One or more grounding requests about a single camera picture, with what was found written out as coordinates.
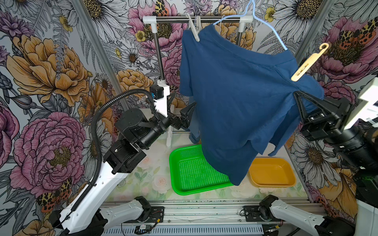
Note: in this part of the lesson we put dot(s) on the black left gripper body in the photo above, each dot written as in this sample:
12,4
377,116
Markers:
175,122

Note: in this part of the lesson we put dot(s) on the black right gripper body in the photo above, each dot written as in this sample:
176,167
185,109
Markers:
326,126

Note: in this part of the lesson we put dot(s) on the wooden clothespin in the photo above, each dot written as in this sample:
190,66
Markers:
309,62

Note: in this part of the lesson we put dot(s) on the dark blue t-shirt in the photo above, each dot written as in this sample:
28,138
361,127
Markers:
244,99

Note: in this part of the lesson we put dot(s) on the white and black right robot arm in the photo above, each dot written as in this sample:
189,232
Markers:
360,153

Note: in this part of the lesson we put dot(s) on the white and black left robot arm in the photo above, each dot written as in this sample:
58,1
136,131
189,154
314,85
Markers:
85,216

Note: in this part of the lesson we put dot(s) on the light blue t-shirt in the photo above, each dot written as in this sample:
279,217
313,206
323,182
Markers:
194,128

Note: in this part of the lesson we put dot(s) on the green perforated plastic basket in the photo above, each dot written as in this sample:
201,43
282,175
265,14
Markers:
192,174

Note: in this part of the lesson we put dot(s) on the yellow plastic tray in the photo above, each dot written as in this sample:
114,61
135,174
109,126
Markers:
271,173

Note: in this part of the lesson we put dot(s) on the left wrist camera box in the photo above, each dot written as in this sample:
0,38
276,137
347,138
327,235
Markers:
160,92

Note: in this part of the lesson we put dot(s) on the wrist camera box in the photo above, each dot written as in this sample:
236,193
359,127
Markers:
160,92
367,110

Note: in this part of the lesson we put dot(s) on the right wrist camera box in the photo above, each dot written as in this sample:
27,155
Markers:
367,110

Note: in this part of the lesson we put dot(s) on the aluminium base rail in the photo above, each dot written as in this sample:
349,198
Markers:
204,218

